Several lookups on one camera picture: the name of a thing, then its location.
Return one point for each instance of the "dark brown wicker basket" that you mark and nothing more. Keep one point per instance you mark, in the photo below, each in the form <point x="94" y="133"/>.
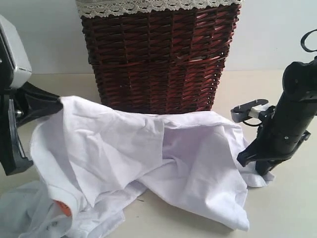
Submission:
<point x="162" y="62"/>

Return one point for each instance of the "orange neck label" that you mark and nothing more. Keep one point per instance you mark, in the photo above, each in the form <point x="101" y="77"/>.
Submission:
<point x="64" y="208"/>

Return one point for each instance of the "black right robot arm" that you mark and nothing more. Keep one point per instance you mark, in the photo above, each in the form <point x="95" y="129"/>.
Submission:
<point x="282" y="128"/>

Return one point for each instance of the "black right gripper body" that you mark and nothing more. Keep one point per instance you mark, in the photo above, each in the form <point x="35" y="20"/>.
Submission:
<point x="269" y="150"/>

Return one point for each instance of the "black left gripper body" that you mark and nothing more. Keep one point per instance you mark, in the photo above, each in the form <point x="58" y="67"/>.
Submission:
<point x="12" y="156"/>

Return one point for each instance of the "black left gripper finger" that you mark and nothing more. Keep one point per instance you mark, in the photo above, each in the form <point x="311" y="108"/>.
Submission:
<point x="35" y="103"/>

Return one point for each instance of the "grey floral basket liner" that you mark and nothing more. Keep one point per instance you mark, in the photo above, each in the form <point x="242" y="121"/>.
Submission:
<point x="106" y="8"/>

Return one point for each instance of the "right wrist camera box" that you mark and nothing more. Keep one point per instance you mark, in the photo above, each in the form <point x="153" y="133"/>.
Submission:
<point x="250" y="110"/>

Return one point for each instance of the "white t-shirt with red lettering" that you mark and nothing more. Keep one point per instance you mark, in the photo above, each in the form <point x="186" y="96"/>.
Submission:
<point x="98" y="160"/>

